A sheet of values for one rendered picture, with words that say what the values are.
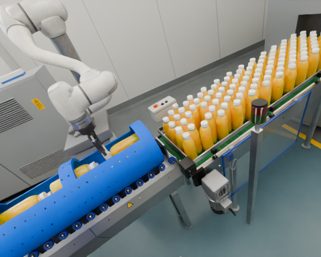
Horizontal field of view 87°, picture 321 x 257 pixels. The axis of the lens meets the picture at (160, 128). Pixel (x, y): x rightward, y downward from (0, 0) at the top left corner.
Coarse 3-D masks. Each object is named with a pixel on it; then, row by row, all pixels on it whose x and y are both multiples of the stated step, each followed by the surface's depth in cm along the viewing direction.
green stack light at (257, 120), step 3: (252, 114) 75; (264, 114) 73; (252, 117) 76; (255, 117) 74; (258, 117) 73; (261, 117) 73; (264, 117) 73; (252, 120) 77; (255, 120) 75; (258, 120) 74; (261, 120) 74; (264, 120) 75; (255, 123) 76; (258, 123) 75; (261, 123) 75
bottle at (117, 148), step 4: (132, 136) 97; (136, 136) 97; (124, 140) 96; (128, 140) 96; (132, 140) 96; (136, 140) 96; (116, 144) 95; (120, 144) 94; (124, 144) 94; (128, 144) 95; (112, 148) 94; (116, 148) 93; (120, 148) 94; (124, 148) 94; (108, 152) 94; (112, 152) 93; (116, 152) 93; (112, 156) 95
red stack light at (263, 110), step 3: (267, 105) 71; (252, 108) 73; (255, 108) 71; (258, 108) 71; (261, 108) 70; (264, 108) 70; (252, 111) 74; (255, 111) 72; (258, 111) 72; (261, 111) 71; (264, 111) 71; (255, 114) 73; (258, 114) 72; (261, 114) 72
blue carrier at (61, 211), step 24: (144, 144) 84; (72, 168) 80; (96, 168) 79; (120, 168) 81; (144, 168) 87; (72, 192) 75; (96, 192) 79; (24, 216) 71; (48, 216) 73; (72, 216) 78; (0, 240) 68; (24, 240) 71
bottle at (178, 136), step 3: (180, 132) 98; (183, 132) 99; (177, 135) 98; (180, 135) 98; (177, 138) 99; (180, 138) 98; (177, 141) 100; (180, 141) 99; (177, 144) 103; (180, 144) 101; (180, 147) 103; (183, 150) 104; (180, 153) 108
